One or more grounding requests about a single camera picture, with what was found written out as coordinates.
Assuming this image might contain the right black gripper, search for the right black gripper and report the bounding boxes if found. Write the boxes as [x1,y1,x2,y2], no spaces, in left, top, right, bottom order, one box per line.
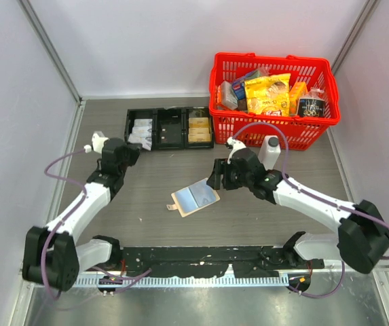
[207,158,253,190]

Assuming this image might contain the beige leather card holder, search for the beige leather card holder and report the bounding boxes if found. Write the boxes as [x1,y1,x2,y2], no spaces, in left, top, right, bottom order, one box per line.
[166,178,220,217]

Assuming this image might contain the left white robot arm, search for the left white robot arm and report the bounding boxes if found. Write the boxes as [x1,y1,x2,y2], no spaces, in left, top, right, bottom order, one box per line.
[22,132,143,293]

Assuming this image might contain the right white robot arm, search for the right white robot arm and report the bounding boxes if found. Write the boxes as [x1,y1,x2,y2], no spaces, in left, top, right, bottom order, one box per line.
[206,148,389,274]

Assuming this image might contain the white cards stack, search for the white cards stack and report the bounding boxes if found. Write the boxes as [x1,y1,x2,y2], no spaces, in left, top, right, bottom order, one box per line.
[128,119,153,138]

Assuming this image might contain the black card in tray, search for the black card in tray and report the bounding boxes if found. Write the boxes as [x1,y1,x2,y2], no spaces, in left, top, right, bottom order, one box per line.
[158,118,181,146]

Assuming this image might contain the black three-compartment card tray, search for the black three-compartment card tray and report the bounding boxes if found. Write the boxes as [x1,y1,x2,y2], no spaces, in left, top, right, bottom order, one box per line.
[124,107,215,150]

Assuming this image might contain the gold cards stack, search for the gold cards stack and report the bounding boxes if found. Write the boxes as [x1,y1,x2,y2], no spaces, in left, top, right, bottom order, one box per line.
[188,117,211,143]

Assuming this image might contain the white plastic bottle black cap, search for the white plastic bottle black cap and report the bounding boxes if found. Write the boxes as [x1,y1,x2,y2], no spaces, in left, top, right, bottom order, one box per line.
[258,135,281,170]

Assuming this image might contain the grey boxed item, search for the grey boxed item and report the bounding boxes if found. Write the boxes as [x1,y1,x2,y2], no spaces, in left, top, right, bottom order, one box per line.
[217,81,238,110]

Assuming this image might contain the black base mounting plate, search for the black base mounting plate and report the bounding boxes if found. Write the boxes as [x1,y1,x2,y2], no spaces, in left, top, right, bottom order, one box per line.
[82,244,326,278]

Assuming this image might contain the red plastic shopping basket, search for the red plastic shopping basket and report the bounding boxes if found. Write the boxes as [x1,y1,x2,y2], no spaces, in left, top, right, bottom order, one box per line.
[209,52,341,151]

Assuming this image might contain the blue snack packet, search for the blue snack packet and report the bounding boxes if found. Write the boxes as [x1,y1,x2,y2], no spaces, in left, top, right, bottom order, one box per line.
[231,67,269,100]

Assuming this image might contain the yellow snack bag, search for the yellow snack bag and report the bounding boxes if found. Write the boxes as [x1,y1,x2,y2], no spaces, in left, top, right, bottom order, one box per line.
[244,73,291,117]

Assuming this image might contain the orange snack box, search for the orange snack box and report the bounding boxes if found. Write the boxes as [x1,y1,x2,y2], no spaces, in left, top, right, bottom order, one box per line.
[289,81,308,117]

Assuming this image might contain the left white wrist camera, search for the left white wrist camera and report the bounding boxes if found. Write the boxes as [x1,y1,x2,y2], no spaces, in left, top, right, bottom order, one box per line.
[83,131,109,154]

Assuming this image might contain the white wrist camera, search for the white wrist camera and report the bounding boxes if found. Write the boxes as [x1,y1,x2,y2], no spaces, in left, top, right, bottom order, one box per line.
[83,131,109,154]
[225,137,246,164]

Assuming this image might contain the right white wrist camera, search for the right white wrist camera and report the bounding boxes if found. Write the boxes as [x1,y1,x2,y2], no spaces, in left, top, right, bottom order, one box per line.
[225,137,246,164]

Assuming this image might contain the white slotted cable duct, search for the white slotted cable duct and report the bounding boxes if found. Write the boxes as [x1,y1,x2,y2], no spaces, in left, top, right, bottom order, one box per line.
[73,273,289,289]

